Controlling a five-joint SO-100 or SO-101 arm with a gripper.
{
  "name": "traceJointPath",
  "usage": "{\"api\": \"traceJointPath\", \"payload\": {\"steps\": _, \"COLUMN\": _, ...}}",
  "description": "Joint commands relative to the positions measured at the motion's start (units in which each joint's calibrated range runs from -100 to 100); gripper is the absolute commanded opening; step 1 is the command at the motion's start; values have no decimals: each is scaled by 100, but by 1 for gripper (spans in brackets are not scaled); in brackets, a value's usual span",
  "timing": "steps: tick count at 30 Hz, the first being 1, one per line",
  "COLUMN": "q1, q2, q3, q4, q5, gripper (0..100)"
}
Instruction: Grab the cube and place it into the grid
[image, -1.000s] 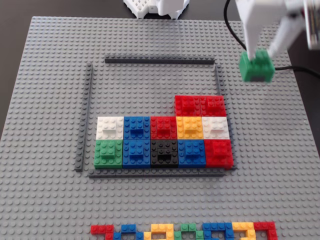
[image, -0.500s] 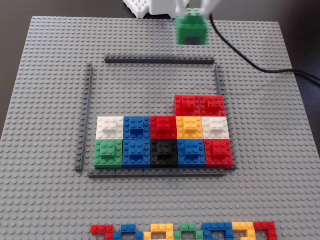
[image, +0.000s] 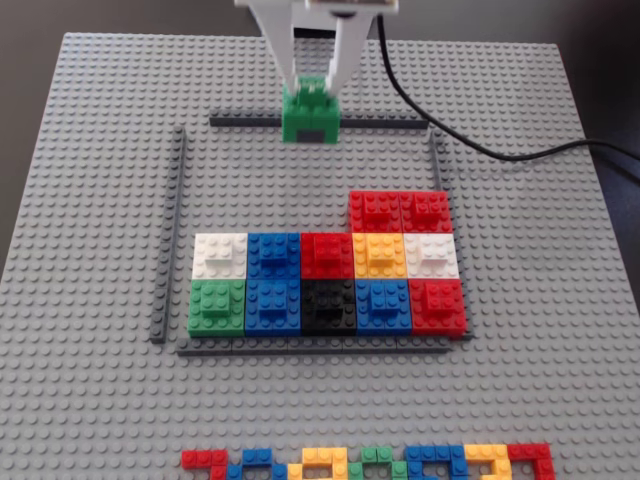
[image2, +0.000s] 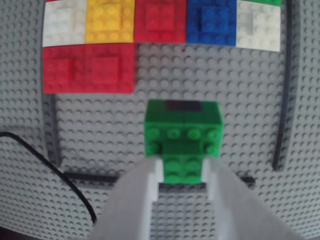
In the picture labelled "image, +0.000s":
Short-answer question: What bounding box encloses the yellow lego brick letter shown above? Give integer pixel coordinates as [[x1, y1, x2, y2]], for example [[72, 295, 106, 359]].
[[464, 443, 512, 480], [287, 446, 349, 480]]

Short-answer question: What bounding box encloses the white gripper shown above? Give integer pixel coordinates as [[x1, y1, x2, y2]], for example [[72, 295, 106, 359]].
[[234, 0, 401, 97]]

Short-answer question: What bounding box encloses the black cable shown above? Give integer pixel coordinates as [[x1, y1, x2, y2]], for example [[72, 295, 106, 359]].
[[374, 13, 640, 164]]

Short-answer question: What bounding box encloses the green lego brick letter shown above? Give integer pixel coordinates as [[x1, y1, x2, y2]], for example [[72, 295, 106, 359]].
[[347, 445, 409, 480]]

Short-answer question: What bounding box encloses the grey studded lego baseplate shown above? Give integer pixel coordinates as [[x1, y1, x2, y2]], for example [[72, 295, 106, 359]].
[[0, 32, 640, 480]]

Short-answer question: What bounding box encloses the yellow lego cube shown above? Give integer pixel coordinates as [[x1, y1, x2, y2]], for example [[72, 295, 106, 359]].
[[352, 232, 407, 280]]

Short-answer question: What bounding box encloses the blue lego brick letter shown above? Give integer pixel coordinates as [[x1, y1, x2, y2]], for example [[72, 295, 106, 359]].
[[227, 447, 289, 480], [405, 444, 469, 480]]

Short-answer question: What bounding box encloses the green lego cube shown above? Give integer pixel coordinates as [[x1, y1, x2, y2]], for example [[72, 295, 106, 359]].
[[186, 278, 248, 337], [280, 73, 344, 146]]

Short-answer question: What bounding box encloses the black lego cube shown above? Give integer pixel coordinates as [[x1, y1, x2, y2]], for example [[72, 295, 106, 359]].
[[300, 278, 359, 337]]

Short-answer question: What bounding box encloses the red lego cube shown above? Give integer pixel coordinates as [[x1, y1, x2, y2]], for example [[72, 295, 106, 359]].
[[408, 278, 470, 337], [348, 190, 404, 235], [299, 232, 356, 280], [399, 190, 454, 235]]

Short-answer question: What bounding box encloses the white lego cube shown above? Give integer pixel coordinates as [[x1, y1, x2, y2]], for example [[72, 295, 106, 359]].
[[192, 233, 250, 280], [403, 233, 460, 280]]

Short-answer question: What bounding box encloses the blue lego cube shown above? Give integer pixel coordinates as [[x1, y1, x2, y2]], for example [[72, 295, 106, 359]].
[[246, 232, 303, 280], [244, 278, 304, 337], [355, 278, 414, 337]]

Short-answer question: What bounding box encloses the red lego brick letter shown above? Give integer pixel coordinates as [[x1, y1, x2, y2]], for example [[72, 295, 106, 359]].
[[180, 449, 229, 480], [507, 442, 557, 480]]

